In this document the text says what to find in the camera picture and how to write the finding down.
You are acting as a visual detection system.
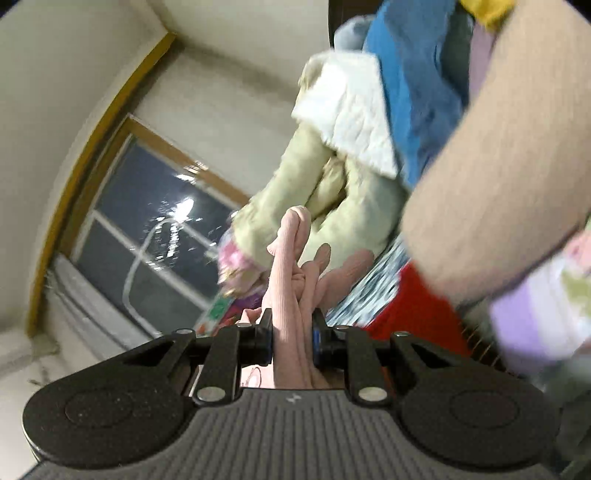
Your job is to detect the blue white patterned bedsheet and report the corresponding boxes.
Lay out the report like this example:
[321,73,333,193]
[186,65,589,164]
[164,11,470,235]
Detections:
[325,233,414,328]

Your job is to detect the red and green garment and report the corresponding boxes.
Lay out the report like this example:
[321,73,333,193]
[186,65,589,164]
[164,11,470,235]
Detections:
[365,265,472,358]

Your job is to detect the white quilted garment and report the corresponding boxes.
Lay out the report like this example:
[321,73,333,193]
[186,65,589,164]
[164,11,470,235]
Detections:
[292,50,402,178]

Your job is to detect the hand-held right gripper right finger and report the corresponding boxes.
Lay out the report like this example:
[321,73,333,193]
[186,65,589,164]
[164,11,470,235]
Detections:
[311,308,444,402]

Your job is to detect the lavender white cloth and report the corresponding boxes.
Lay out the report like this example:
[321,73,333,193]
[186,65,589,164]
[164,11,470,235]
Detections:
[489,235,591,374]

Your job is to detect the window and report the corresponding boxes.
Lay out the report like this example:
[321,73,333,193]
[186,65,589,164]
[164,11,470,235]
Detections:
[25,32,250,342]

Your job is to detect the colourful alphabet mat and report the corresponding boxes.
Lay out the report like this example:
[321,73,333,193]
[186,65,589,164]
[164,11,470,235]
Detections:
[198,295,245,335]

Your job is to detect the beige knit cloth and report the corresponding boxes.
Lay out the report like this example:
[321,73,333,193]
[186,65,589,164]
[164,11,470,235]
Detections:
[401,0,591,308]

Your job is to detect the blue garment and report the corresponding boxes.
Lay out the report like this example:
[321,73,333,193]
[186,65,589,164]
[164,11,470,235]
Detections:
[362,0,472,190]

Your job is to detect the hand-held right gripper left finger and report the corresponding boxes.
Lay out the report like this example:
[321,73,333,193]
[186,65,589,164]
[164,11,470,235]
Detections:
[121,308,274,407]

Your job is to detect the cream and pink garment pile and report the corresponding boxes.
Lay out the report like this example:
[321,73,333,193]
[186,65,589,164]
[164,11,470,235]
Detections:
[217,60,411,296]

